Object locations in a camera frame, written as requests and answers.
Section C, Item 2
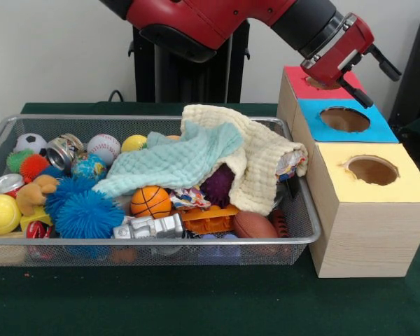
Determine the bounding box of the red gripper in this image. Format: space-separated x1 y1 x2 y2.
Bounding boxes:
300 13 403 109

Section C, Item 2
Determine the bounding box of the cream muslin cloth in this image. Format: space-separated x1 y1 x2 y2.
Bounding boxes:
180 104 309 216

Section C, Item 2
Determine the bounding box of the light blue muslin cloth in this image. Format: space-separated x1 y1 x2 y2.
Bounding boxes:
92 122 246 197

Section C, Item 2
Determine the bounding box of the wooden box with three holes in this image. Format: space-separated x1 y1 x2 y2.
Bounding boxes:
276 64 420 279

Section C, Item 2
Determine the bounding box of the silver mesh bin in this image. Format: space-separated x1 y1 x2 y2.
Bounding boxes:
0 113 322 267

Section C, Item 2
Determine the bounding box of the brown toy football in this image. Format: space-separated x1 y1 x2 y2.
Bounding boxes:
232 209 279 239

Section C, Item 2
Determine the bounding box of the orange toy basketball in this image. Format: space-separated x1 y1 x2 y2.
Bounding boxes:
130 185 172 218

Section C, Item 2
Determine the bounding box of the silver toy robot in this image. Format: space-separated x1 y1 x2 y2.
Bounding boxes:
111 213 186 241

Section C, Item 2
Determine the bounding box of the white toy baseball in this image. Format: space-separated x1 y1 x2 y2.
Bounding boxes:
86 133 122 165

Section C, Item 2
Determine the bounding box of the dark green table cloth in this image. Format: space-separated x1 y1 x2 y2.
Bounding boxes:
0 101 420 336

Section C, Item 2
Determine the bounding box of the small globe print ball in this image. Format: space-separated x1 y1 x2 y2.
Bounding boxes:
70 153 109 182

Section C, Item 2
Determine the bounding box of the crushed drink can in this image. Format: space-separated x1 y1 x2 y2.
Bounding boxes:
45 132 85 174

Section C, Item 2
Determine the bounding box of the small toy soccer ball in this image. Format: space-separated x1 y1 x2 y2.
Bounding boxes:
13 132 48 155

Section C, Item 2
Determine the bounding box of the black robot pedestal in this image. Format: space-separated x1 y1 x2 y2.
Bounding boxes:
127 13 251 103

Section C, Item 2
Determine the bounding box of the blue stringy koosh ball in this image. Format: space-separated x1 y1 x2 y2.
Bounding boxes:
55 198 126 239

